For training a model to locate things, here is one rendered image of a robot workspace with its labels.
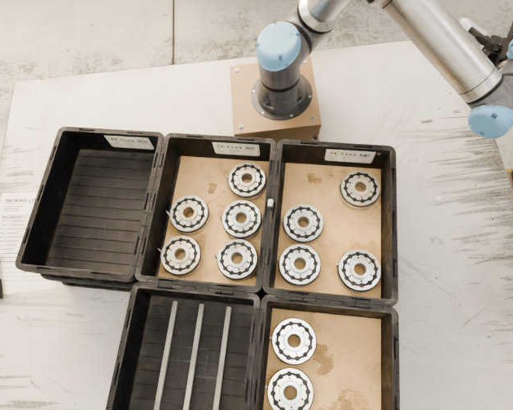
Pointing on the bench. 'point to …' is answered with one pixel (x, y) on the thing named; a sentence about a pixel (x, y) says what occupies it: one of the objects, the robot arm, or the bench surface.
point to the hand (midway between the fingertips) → (487, 21)
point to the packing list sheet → (16, 279)
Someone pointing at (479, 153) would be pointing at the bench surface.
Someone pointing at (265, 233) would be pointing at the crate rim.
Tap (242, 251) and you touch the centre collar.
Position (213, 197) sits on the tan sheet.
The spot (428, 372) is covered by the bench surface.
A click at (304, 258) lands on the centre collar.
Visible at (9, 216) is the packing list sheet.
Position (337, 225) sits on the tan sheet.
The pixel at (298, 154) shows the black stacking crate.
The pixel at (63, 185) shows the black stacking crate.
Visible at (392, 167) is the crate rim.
